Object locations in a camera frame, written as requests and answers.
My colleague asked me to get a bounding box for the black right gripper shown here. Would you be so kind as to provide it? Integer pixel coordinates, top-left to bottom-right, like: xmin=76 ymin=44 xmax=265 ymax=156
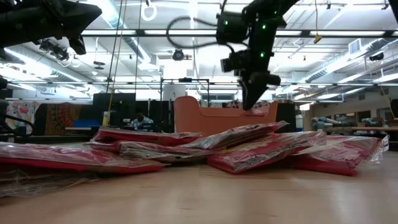
xmin=239 ymin=46 xmax=282 ymax=111

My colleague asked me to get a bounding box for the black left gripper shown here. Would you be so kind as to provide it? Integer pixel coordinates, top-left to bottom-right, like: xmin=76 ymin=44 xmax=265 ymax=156
xmin=0 ymin=0 xmax=103 ymax=56

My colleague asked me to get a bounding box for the orange plastic basket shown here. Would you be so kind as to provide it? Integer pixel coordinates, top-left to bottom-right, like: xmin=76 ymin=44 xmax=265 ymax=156
xmin=173 ymin=95 xmax=279 ymax=137

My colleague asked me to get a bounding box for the black cabinet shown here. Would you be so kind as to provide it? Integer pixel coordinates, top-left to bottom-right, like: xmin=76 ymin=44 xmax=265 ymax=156
xmin=275 ymin=102 xmax=297 ymax=134

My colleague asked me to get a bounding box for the black overhead rig beam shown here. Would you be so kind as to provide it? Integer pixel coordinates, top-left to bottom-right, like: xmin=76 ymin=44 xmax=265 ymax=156
xmin=81 ymin=29 xmax=398 ymax=39

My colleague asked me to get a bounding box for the rolled fabric bundle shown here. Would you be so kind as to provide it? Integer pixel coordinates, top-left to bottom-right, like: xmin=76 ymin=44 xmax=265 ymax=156
xmin=312 ymin=116 xmax=345 ymax=129

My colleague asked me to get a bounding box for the white cylinder tank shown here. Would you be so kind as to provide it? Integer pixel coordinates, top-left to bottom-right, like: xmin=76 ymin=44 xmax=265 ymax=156
xmin=162 ymin=83 xmax=187 ymax=101

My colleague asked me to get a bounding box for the black round ceiling fixture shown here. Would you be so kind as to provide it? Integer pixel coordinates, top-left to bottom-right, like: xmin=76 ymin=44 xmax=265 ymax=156
xmin=172 ymin=48 xmax=185 ymax=62

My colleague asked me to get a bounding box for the dark patterned cloth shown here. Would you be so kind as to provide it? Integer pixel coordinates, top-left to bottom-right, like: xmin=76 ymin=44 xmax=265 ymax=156
xmin=45 ymin=102 xmax=82 ymax=136

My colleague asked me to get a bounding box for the blue box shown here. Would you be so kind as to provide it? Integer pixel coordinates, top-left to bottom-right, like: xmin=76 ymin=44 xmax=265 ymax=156
xmin=73 ymin=119 xmax=101 ymax=128

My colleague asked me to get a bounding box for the colourful floral cloth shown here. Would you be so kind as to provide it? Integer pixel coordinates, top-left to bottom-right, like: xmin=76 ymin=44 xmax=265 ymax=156
xmin=6 ymin=100 xmax=42 ymax=135

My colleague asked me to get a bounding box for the person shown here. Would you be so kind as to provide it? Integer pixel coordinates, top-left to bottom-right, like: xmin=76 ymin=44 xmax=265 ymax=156
xmin=129 ymin=112 xmax=155 ymax=130

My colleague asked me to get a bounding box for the white ceiling vent box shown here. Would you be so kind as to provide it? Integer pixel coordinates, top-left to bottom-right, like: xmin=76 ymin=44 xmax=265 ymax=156
xmin=348 ymin=39 xmax=363 ymax=55

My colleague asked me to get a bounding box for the wooden workbench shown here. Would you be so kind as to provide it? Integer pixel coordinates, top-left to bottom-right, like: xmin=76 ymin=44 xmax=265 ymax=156
xmin=323 ymin=126 xmax=398 ymax=132

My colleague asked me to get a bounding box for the black hanging camera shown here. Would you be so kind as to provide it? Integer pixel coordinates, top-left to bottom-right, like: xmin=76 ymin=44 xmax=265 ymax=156
xmin=39 ymin=39 xmax=72 ymax=62

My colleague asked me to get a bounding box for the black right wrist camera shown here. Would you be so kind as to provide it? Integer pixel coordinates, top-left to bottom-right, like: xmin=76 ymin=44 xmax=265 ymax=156
xmin=220 ymin=50 xmax=253 ymax=75

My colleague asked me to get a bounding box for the black hanging cable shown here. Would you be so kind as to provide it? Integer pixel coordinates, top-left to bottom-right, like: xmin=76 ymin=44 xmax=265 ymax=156
xmin=105 ymin=0 xmax=124 ymax=93

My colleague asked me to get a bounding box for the silver ceiling air duct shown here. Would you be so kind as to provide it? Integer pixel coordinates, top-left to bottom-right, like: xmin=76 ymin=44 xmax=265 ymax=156
xmin=90 ymin=0 xmax=156 ymax=68

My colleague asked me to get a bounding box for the white hanging cable ring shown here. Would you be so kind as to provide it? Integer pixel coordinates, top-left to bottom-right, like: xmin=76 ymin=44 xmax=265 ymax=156
xmin=141 ymin=1 xmax=158 ymax=22

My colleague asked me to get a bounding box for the yellow hanging cable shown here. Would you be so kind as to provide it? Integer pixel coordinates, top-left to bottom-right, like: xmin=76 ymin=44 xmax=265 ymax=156
xmin=106 ymin=0 xmax=128 ymax=127

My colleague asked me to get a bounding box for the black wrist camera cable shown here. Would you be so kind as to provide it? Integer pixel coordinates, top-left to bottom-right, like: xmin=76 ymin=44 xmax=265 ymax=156
xmin=166 ymin=15 xmax=237 ymax=54

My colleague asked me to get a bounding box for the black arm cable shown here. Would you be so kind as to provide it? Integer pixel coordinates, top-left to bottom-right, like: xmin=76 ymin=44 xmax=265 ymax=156
xmin=0 ymin=113 xmax=35 ymax=136

